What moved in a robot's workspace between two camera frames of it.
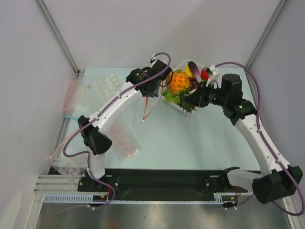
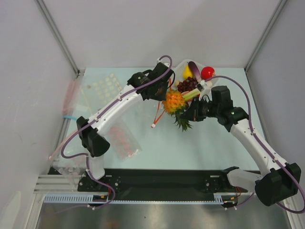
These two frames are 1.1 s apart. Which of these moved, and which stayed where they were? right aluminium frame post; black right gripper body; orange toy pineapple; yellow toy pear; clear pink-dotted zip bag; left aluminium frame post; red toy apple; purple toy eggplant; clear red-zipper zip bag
Moved: orange toy pineapple; clear red-zipper zip bag; black right gripper body
Stayed: yellow toy pear; left aluminium frame post; purple toy eggplant; red toy apple; clear pink-dotted zip bag; right aluminium frame post
